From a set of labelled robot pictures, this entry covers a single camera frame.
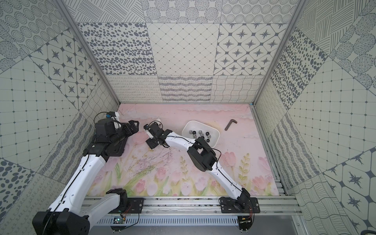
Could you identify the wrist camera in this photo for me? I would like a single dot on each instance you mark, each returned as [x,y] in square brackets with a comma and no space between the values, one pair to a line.
[114,116]
[147,129]

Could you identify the dark hex allen key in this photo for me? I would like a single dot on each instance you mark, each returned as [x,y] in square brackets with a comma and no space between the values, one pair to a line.
[230,123]

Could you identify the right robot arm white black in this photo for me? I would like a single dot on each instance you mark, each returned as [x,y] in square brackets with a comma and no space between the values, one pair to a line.
[203,157]

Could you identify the aluminium mounting rail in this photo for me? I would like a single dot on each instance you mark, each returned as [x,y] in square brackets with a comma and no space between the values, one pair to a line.
[190,205]

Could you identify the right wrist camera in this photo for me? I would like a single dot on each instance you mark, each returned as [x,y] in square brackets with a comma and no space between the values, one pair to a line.
[147,129]

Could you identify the white slotted cable duct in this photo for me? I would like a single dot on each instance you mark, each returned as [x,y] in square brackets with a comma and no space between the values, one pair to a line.
[169,220]

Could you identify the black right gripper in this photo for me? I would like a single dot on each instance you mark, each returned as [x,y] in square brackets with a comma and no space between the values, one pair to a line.
[150,144]

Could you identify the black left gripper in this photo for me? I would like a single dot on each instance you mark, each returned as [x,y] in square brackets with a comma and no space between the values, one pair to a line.
[127,128]

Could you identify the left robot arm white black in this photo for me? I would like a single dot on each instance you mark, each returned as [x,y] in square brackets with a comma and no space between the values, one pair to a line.
[64,216]

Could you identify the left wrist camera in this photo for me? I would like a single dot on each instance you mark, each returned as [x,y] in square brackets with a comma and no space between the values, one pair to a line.
[114,116]

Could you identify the white storage box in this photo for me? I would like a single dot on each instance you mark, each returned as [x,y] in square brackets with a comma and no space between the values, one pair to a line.
[197,129]

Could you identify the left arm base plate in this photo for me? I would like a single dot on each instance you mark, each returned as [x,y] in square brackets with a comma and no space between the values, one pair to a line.
[133,205]

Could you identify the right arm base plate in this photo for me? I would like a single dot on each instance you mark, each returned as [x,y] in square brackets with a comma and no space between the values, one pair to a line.
[228,205]

